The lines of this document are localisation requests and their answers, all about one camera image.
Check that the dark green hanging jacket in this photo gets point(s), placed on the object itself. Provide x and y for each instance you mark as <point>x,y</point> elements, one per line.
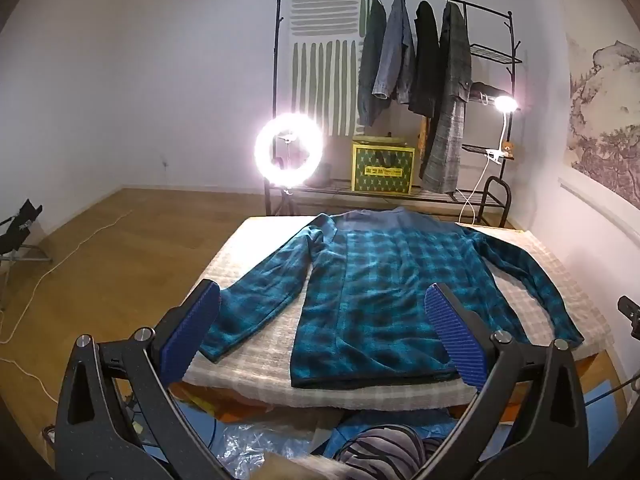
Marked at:
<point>370,60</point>

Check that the black metal tube frame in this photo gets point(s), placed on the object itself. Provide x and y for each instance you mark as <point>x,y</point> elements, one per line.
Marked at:
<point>506,200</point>

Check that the black hanging coat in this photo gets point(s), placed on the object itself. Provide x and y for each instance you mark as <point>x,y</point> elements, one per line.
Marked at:
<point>425,60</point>

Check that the yellow storage box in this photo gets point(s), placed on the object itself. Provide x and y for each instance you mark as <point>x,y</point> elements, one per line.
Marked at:
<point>382,170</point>

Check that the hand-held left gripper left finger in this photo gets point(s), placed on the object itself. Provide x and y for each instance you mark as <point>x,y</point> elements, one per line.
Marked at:
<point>192,330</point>

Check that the grey plaid hanging coat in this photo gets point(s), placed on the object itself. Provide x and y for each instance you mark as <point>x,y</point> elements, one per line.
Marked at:
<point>450,110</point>

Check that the teal plaid fleece jacket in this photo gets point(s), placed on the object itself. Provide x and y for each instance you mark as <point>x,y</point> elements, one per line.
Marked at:
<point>380,300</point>

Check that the orange cloth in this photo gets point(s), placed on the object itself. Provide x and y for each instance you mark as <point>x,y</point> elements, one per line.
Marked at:
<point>200,400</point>

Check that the white clip lamp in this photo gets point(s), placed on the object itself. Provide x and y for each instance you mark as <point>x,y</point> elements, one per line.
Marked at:
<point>506,104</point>

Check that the small bear toy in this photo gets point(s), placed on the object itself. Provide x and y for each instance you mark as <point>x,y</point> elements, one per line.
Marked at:
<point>508,149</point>

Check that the clear plastic bag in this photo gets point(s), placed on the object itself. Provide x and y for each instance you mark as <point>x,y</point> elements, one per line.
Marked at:
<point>260,452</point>

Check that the orange wooden object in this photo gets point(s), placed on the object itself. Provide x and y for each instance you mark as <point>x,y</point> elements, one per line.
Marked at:
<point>423,140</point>

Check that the beige checked blanket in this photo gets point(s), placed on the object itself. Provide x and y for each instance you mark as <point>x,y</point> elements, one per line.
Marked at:
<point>260,365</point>

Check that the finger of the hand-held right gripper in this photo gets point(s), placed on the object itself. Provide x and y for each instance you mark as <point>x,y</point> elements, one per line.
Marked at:
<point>631,317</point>

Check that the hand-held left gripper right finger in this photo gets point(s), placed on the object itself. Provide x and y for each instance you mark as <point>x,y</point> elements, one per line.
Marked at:
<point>452,335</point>

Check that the green striped wall poster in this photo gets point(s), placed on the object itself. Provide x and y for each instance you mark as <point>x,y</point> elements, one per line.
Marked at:
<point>320,85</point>

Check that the black folding chair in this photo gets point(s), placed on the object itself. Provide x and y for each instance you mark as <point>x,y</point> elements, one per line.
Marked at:
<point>22,225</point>

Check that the black metal clothes rack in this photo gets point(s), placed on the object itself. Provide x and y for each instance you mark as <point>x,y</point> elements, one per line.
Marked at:
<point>320,191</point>

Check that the landscape wall mural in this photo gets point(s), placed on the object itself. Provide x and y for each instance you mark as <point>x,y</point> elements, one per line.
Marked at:
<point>610,110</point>

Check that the person's striped clothing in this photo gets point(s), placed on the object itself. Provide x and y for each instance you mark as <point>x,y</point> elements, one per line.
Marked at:
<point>385,450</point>

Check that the blue denim hanging shirt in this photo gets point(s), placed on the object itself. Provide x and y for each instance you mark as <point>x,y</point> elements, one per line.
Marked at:
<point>395,50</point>

